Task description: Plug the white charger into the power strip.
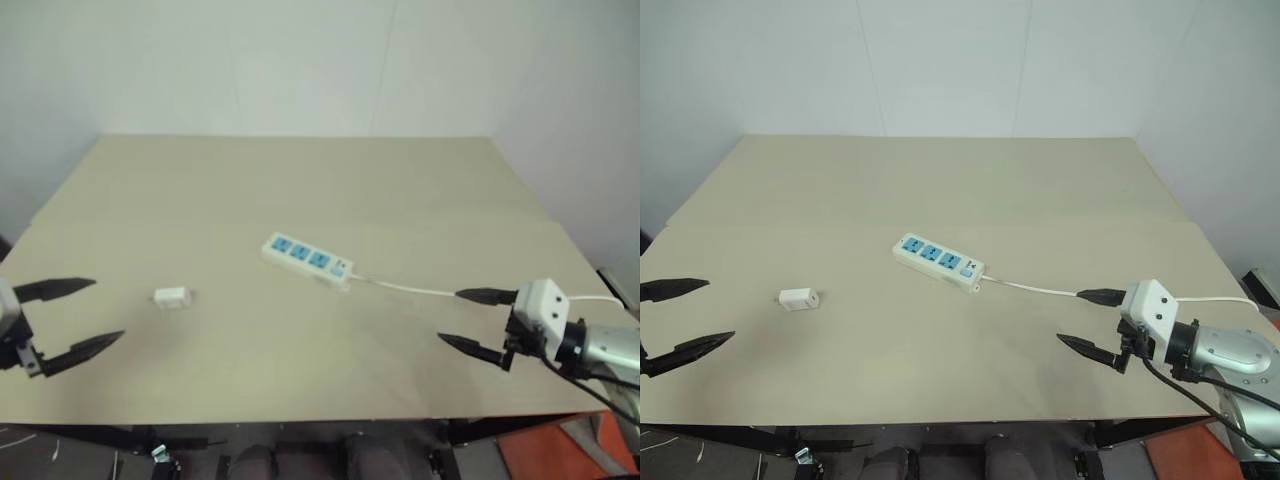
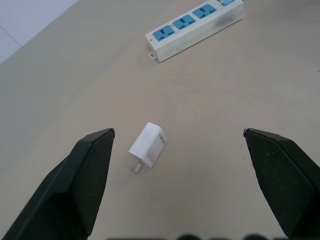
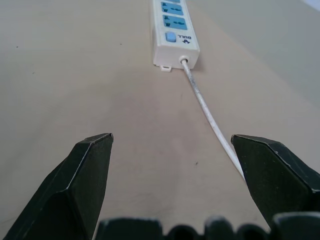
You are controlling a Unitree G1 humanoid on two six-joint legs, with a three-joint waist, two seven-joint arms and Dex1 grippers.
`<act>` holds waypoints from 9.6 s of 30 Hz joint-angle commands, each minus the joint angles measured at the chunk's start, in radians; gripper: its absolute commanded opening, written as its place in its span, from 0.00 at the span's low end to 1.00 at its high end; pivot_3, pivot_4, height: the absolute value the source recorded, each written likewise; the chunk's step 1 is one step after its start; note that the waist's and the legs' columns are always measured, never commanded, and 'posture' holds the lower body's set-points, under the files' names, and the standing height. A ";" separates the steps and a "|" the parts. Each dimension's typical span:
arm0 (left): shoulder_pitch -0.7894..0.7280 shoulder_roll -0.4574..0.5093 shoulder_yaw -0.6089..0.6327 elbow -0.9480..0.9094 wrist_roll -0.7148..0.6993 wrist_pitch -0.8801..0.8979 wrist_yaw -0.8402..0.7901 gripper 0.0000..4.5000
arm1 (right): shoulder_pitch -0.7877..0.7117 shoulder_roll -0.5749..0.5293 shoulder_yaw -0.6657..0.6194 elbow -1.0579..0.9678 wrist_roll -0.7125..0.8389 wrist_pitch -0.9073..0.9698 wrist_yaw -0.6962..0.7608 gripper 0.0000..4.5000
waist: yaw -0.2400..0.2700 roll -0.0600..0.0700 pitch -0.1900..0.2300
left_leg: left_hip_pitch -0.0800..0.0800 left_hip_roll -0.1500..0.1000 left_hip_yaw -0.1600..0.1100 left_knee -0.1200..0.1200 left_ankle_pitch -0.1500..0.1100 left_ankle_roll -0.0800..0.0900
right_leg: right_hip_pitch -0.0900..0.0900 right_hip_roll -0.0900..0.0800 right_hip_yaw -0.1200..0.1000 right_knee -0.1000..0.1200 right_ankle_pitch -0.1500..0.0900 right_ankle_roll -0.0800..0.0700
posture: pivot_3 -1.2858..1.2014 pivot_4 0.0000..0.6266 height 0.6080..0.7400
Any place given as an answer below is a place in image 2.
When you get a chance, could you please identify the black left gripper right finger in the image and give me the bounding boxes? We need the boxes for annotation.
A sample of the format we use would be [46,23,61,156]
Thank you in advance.
[242,127,320,240]

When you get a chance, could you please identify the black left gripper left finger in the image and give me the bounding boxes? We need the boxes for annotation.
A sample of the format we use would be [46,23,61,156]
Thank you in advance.
[0,127,116,240]

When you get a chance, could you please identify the white plug adapter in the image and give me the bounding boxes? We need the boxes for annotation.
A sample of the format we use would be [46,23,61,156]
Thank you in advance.
[128,121,169,174]

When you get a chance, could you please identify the white power strip blue sockets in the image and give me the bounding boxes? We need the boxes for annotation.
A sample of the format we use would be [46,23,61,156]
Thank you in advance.
[144,0,245,63]

